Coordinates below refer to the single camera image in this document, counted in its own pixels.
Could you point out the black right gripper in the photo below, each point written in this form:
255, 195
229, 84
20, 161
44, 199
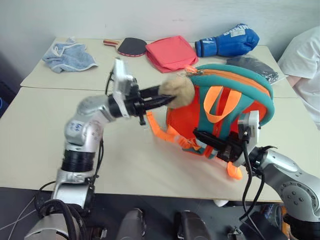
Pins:
232, 150

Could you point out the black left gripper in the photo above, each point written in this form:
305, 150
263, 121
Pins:
136, 105

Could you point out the beige fluffy plush piece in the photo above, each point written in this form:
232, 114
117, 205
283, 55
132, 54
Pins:
178, 87

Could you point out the orange and teal backpack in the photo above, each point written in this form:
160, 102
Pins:
180, 117

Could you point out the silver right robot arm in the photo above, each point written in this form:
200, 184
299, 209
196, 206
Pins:
287, 170

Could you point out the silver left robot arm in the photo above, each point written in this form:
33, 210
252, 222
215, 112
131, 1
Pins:
82, 130

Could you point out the red folded fabric bag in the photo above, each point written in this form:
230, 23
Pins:
170, 52

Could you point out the black table tennis paddle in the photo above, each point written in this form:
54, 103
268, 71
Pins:
131, 46

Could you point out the small white rounded object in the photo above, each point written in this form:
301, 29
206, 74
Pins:
221, 203

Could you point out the dark rounded shape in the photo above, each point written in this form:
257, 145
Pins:
191, 226
131, 225

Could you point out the blue boxing glove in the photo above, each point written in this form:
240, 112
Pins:
225, 42

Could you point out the black folded fabric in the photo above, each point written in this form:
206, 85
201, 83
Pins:
257, 66

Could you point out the light blue towel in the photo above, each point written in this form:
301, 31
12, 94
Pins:
68, 58

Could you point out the person in white shirt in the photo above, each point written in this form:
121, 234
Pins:
305, 57

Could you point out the dark object with blue trim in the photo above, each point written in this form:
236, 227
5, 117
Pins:
6, 100

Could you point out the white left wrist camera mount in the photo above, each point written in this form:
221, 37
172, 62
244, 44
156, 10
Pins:
122, 77

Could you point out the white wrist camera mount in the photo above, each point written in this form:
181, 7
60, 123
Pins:
122, 77
251, 125

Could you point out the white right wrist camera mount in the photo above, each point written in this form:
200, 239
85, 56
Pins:
251, 125

